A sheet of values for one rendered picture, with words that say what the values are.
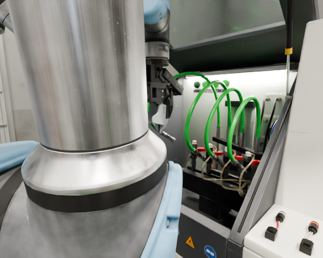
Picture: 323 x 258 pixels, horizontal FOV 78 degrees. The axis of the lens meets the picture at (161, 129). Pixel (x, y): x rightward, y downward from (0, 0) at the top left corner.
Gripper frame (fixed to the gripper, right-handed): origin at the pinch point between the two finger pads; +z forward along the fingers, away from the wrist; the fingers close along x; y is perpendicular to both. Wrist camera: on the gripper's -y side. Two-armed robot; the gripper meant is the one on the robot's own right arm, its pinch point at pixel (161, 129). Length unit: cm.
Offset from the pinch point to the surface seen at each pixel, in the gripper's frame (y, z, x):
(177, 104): -51, -4, -40
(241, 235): -4.5, 25.0, 25.2
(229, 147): -13.8, 5.3, 15.6
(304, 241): -8.4, 21.6, 37.5
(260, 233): -7.0, 23.7, 28.8
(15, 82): -6, -26, -305
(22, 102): -11, 2, -305
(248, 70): -54, -21, 2
